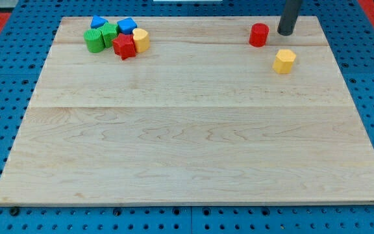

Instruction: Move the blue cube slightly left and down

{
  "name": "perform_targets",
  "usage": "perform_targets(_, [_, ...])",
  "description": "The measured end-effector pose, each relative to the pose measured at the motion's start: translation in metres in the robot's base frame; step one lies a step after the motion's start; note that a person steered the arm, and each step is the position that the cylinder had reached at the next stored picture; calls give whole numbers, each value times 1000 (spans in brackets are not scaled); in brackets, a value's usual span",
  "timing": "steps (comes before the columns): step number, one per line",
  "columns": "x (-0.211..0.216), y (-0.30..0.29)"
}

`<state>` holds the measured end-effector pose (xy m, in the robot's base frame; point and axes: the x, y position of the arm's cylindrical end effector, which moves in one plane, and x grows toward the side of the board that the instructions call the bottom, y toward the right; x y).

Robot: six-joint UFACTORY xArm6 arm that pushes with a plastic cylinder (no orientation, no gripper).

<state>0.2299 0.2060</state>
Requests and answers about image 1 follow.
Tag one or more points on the blue cube block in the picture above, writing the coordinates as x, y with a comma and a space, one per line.
127, 25

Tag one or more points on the wooden board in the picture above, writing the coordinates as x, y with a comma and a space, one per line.
200, 118

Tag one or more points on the yellow rounded block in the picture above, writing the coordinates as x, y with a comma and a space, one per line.
141, 40

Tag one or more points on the red star block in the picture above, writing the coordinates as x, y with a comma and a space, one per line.
123, 46

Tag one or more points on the red cylinder block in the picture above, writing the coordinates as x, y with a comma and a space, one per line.
258, 35

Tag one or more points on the yellow hexagon block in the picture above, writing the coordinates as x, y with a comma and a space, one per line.
284, 60

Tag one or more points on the green hexagon block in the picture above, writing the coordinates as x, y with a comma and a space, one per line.
109, 32

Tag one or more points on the green cylinder block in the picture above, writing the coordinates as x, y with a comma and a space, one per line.
94, 40

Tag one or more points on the blue triangle block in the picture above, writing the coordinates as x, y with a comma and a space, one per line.
97, 21

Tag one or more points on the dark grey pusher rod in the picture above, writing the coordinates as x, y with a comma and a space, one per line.
289, 17

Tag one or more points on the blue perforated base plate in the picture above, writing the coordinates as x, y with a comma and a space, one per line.
25, 42

